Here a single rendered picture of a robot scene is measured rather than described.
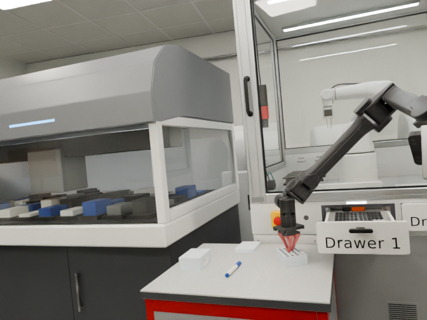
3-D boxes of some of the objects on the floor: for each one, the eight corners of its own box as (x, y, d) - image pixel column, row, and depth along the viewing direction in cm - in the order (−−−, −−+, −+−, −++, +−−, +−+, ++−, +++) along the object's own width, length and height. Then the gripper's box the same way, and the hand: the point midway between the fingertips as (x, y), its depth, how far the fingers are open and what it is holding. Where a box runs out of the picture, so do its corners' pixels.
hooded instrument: (182, 425, 158) (145, 25, 154) (-84, 369, 223) (-116, 87, 218) (250, 306, 271) (229, 73, 266) (60, 292, 336) (40, 105, 331)
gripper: (282, 214, 128) (284, 256, 129) (304, 210, 133) (306, 251, 133) (271, 212, 134) (273, 252, 135) (292, 207, 139) (295, 247, 140)
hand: (290, 249), depth 134 cm, fingers closed, pressing on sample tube
